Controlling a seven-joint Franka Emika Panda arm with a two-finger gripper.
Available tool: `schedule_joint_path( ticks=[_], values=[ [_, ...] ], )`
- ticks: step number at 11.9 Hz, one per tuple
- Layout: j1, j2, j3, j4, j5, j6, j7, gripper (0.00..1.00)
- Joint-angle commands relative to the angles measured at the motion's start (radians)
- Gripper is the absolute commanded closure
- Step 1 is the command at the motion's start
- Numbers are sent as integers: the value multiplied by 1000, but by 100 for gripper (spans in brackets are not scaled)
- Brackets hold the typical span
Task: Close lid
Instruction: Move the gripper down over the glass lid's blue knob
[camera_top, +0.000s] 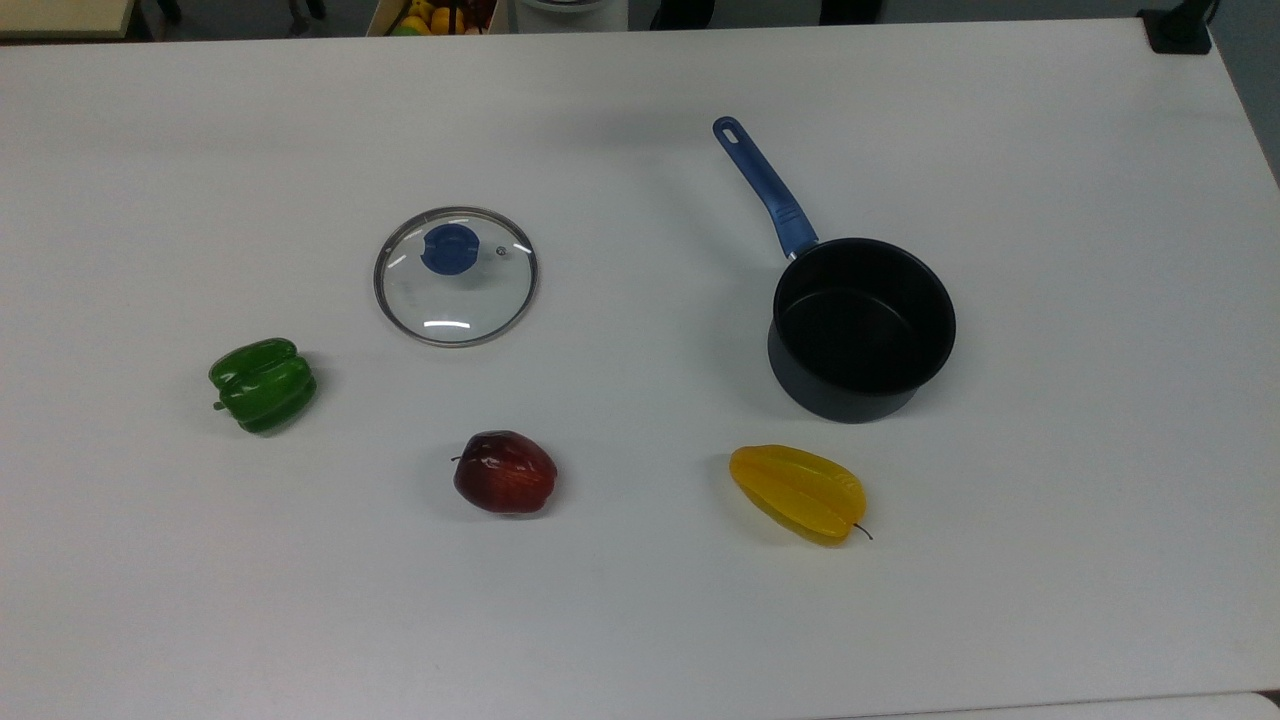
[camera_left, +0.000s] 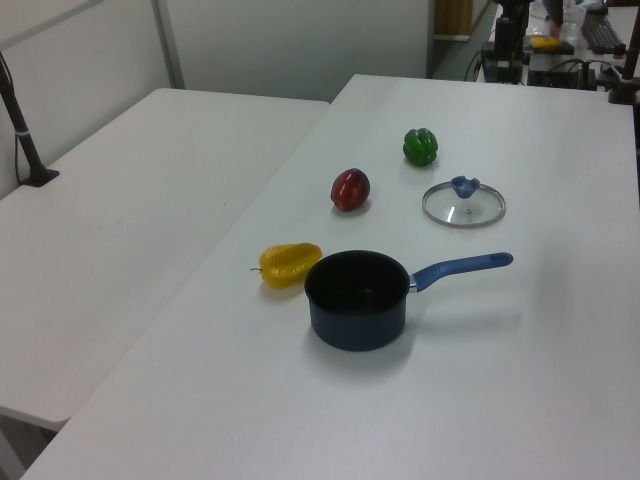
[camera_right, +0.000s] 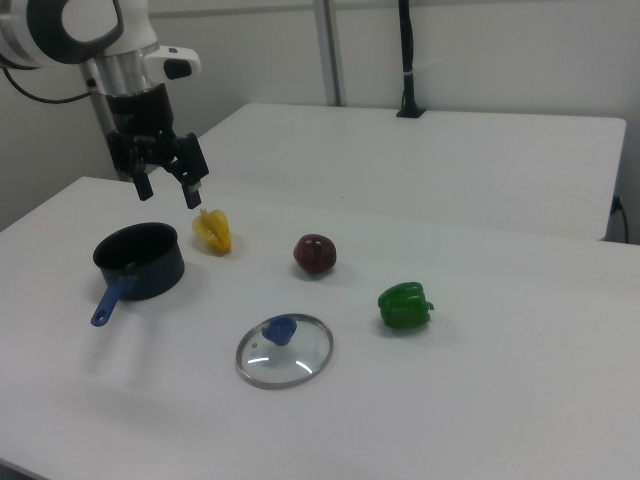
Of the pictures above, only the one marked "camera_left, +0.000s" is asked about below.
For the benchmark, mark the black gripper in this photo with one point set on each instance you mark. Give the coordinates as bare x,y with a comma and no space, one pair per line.
511,34

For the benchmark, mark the glass lid with blue knob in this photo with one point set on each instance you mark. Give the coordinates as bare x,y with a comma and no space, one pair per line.
450,212

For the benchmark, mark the yellow box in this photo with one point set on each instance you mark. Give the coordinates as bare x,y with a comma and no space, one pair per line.
545,43

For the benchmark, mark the black electronics box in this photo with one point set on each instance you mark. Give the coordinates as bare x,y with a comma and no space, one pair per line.
560,75

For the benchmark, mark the wooden board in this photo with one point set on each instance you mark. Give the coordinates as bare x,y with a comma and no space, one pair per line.
452,17

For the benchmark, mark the black keyboard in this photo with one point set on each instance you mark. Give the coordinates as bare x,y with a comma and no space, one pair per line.
602,30

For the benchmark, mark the green toy bell pepper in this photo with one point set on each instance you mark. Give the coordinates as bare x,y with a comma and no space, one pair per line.
420,146

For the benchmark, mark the red toy bell pepper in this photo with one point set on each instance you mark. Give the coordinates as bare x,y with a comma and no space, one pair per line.
350,190

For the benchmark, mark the dark blue saucepan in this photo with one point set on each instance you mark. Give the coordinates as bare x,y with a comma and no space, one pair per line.
357,320

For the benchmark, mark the yellow toy bell pepper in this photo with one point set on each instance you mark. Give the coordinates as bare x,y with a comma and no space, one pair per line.
287,265

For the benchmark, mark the grey partition post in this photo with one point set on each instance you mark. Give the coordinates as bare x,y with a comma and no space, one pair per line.
169,45

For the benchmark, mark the black camera stand pole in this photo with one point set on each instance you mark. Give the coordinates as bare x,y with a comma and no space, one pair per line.
22,135

